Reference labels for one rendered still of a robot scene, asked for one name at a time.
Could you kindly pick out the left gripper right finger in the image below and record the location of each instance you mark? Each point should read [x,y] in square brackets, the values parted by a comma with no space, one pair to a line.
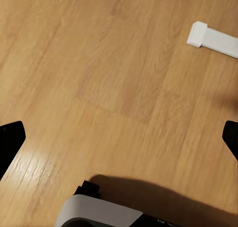
[230,136]

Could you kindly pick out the desk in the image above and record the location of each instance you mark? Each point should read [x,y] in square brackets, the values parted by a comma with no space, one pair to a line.
[202,35]

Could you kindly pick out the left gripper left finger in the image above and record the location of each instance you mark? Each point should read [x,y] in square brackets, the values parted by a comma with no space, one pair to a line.
[12,136]

